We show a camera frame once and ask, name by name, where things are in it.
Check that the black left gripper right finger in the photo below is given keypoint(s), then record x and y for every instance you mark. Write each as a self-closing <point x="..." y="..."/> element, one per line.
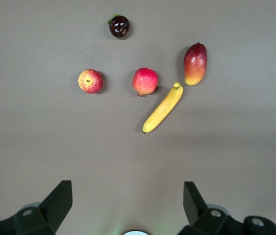
<point x="194" y="205"/>

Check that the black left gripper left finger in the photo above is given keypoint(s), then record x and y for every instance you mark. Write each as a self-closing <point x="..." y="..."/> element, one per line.
<point x="54" y="205"/>

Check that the yellow banana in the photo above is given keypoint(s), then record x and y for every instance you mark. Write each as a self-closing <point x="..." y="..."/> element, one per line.
<point x="163" y="109"/>

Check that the red yellow striped apple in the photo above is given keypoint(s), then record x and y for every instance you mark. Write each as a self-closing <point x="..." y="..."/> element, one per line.
<point x="90" y="81"/>

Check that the red round apple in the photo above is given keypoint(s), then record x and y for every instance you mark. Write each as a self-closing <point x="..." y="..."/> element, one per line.
<point x="144" y="81"/>

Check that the red yellow mango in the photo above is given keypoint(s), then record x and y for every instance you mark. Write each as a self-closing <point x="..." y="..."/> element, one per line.
<point x="195" y="64"/>

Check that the dark purple mangosteen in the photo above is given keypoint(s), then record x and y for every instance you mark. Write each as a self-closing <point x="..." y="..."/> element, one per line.
<point x="119" y="26"/>

